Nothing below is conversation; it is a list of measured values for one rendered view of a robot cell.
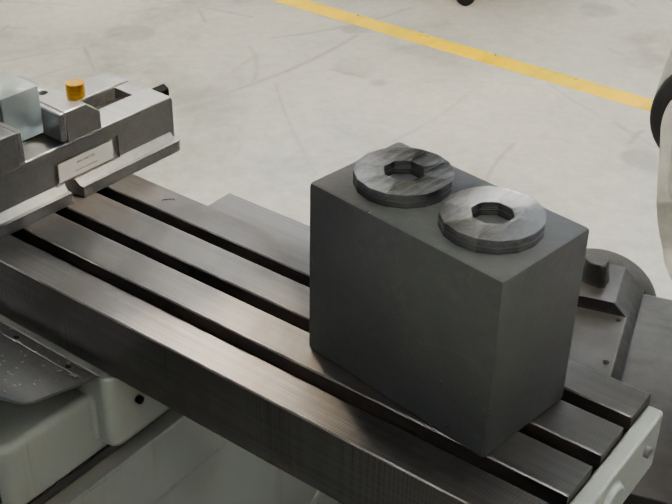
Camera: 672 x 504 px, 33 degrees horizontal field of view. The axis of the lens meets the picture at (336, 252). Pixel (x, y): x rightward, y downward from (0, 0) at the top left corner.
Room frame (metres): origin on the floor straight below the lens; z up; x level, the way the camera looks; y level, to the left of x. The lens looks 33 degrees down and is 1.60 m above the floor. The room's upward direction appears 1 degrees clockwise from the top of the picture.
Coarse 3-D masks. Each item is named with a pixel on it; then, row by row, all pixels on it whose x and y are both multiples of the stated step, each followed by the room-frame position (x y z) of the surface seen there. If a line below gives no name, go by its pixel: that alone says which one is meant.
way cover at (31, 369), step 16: (0, 336) 0.99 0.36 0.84; (16, 336) 0.99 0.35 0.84; (0, 352) 0.95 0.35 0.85; (16, 352) 0.96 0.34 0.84; (32, 352) 0.96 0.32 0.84; (48, 352) 0.96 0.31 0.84; (0, 368) 0.92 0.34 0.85; (32, 368) 0.93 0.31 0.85; (48, 368) 0.93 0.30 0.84; (64, 368) 0.93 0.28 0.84; (80, 368) 0.94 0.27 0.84; (0, 384) 0.88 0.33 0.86; (16, 384) 0.89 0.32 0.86; (32, 384) 0.89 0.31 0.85; (48, 384) 0.90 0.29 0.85; (64, 384) 0.90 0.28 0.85; (80, 384) 0.91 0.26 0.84; (16, 400) 0.85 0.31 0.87; (32, 400) 0.86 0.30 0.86
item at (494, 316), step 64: (320, 192) 0.88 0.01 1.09; (384, 192) 0.85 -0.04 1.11; (448, 192) 0.87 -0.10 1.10; (512, 192) 0.85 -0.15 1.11; (320, 256) 0.88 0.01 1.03; (384, 256) 0.82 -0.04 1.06; (448, 256) 0.77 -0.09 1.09; (512, 256) 0.77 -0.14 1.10; (576, 256) 0.81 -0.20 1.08; (320, 320) 0.88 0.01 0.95; (384, 320) 0.82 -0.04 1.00; (448, 320) 0.77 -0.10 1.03; (512, 320) 0.75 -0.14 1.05; (384, 384) 0.82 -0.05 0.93; (448, 384) 0.76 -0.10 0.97; (512, 384) 0.76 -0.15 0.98
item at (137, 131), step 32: (96, 96) 1.31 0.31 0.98; (128, 96) 1.30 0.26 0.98; (160, 96) 1.31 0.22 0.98; (0, 128) 1.13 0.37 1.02; (128, 128) 1.25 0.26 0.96; (160, 128) 1.29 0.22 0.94; (0, 160) 1.10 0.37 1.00; (32, 160) 1.14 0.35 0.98; (64, 160) 1.17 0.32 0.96; (96, 160) 1.21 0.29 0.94; (128, 160) 1.24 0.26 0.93; (0, 192) 1.10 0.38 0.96; (32, 192) 1.13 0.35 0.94; (64, 192) 1.16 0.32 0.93; (0, 224) 1.08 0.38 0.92
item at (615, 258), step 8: (592, 248) 1.57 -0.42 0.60; (608, 256) 1.55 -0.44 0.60; (616, 256) 1.55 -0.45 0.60; (616, 264) 1.53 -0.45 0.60; (624, 264) 1.53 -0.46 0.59; (632, 264) 1.54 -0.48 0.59; (632, 272) 1.52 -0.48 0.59; (640, 272) 1.53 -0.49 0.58; (640, 280) 1.51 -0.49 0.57; (648, 280) 1.53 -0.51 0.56; (648, 288) 1.51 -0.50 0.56
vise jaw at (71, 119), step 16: (48, 96) 1.22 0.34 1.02; (64, 96) 1.22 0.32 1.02; (48, 112) 1.18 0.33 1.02; (64, 112) 1.18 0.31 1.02; (80, 112) 1.19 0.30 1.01; (96, 112) 1.21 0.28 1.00; (48, 128) 1.18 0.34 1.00; (64, 128) 1.17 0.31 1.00; (80, 128) 1.19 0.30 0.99; (96, 128) 1.21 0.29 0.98
